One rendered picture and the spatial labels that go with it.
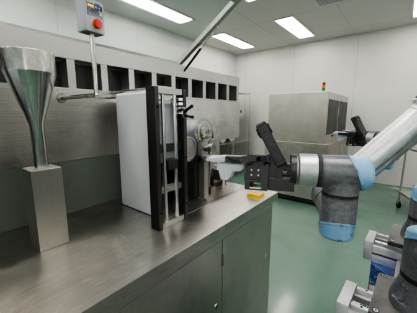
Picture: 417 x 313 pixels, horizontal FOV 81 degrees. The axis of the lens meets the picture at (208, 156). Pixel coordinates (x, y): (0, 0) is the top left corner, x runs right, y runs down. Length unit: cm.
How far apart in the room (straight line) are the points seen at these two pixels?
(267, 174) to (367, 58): 514
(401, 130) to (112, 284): 82
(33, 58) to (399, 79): 530
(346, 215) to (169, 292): 61
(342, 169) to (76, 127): 106
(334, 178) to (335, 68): 516
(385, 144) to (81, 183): 117
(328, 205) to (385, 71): 503
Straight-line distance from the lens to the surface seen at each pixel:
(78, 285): 81
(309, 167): 58
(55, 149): 123
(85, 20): 98
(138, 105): 111
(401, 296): 94
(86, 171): 130
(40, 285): 85
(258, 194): 134
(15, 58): 92
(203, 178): 128
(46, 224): 99
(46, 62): 93
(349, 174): 59
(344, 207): 61
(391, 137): 75
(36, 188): 95
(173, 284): 95
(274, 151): 58
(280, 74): 603
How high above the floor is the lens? 134
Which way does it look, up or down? 10 degrees down
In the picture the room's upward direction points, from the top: straight up
